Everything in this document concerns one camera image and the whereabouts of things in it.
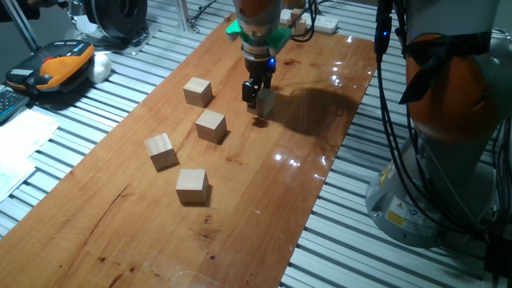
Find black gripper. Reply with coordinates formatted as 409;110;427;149
241;54;278;107

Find light wooden cube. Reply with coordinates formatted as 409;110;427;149
143;132;179;172
194;109;228;145
246;87;275;119
182;76;214;109
175;168;210;205

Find small stacked wood pieces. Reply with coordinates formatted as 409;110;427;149
288;6;308;36

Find white power strip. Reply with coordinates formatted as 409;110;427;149
278;8;340;36

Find black round spool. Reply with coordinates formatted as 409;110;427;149
82;0;149;41

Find white computer mouse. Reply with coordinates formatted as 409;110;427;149
86;52;113;84

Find glossy brown wooden board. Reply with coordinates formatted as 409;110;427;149
0;14;378;288

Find orange and black teach pendant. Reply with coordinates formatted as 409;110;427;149
4;38;96;95

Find grey metal strut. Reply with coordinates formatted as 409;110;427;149
2;0;41;52

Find white paper sheets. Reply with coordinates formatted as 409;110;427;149
0;107;61;203

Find black computer keyboard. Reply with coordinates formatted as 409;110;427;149
0;83;31;123

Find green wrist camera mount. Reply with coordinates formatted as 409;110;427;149
225;19;293;57

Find black cable by post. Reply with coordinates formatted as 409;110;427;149
190;0;219;23

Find aluminium profile post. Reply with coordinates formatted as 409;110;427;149
175;0;199;33

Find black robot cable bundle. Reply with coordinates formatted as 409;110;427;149
374;0;512;237

